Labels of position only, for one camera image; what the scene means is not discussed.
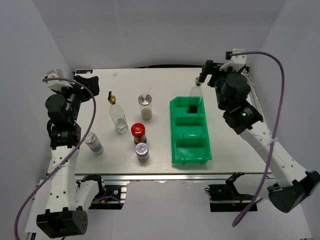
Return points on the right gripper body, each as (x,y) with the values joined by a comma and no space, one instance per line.
(218,77)

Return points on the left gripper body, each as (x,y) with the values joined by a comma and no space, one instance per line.
(77,96)

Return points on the dark sauce glass bottle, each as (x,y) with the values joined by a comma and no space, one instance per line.
(195,97)

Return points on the clear oil bottle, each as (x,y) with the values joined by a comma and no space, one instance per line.
(117,114)

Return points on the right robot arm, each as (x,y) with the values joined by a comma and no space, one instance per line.
(292,183)

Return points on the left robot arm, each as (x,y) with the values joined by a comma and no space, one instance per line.
(65,213)

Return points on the left table logo sticker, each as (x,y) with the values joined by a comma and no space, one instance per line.
(84,71)

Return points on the blue label white jar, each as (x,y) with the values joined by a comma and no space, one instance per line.
(94,144)

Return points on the silver lid spice jar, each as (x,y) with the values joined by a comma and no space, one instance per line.
(145,103)

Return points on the red lid sauce jar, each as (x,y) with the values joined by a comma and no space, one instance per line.
(138,132)

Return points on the green divided bin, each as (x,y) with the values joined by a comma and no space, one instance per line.
(190,141)

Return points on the small silver lid jar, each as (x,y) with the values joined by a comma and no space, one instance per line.
(142,152)

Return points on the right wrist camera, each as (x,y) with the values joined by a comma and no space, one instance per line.
(236,61)

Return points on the right aluminium rail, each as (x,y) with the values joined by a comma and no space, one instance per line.
(253,94)

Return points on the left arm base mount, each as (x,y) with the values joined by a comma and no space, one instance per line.
(113,199)

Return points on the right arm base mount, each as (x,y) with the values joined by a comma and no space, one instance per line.
(223,200)

